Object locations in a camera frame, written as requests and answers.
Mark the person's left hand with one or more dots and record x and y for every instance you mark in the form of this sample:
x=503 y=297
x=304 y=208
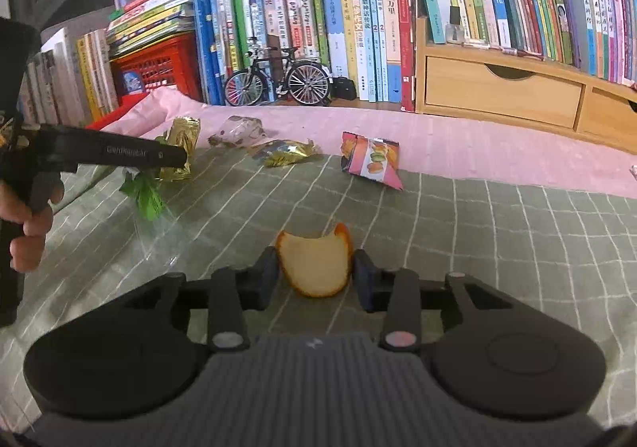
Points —
x=30 y=240

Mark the model bicycle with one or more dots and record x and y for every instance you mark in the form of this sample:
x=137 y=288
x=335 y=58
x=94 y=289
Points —
x=306 y=84

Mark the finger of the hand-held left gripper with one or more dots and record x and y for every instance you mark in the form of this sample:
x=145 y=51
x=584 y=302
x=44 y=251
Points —
x=124 y=150

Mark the pink macaron snack packet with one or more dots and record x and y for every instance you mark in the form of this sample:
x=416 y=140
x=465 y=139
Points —
x=373 y=160

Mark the gold blue wrapper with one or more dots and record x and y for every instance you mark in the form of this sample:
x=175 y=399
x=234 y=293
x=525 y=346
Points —
x=286 y=153

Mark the wooden drawer organizer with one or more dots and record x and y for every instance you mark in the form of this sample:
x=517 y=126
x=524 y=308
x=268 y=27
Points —
x=497 y=88

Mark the stack of flat books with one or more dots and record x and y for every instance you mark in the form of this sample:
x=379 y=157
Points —
x=149 y=13

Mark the red plastic tray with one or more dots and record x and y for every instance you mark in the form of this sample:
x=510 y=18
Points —
x=114 y=116

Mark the gold foil wrapper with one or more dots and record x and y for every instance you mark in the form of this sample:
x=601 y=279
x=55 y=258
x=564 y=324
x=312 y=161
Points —
x=186 y=133

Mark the clear crumpled wrapper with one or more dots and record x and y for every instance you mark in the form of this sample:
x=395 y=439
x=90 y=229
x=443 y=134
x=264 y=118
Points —
x=239 y=131

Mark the green plastic wrapper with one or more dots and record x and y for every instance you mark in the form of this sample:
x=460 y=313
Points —
x=147 y=200

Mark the red plastic crate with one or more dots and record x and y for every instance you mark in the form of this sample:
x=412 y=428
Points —
x=164 y=66

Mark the black toy bag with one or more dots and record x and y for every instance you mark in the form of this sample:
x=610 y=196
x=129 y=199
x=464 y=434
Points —
x=343 y=89

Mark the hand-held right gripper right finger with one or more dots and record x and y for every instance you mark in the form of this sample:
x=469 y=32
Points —
x=363 y=280

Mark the row of pale books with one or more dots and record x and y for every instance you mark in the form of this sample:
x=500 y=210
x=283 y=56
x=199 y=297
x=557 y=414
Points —
x=74 y=78

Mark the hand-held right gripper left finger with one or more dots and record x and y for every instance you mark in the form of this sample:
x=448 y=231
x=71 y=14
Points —
x=267 y=280

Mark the green checked blanket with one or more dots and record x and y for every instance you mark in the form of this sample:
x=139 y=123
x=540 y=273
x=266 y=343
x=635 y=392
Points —
x=448 y=253

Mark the small glass bottle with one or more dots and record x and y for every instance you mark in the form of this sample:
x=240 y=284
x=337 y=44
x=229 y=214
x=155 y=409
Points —
x=455 y=31

